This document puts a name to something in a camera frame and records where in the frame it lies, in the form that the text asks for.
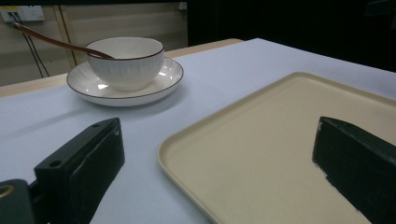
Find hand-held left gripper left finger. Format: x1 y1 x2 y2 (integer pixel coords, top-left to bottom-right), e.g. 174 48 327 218
34 117 126 224

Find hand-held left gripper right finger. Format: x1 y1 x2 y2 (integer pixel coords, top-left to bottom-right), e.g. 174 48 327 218
312 116 396 224

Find beige tray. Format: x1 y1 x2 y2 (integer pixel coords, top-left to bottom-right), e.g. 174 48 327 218
157 71 396 224

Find white dark-rimmed plate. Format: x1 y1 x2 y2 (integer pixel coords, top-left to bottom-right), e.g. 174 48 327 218
65 57 184 107

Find white ribbed bowl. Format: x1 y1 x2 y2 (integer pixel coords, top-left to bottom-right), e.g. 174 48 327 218
85 36 165 92

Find brown wooden spoon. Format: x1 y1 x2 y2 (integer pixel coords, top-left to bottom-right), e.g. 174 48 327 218
11 21 115 61

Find black cable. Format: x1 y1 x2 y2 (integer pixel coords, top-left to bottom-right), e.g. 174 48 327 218
12 13 45 78
15 13 50 77

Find white wall socket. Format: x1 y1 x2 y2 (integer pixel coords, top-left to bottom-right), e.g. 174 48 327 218
0 5 46 23

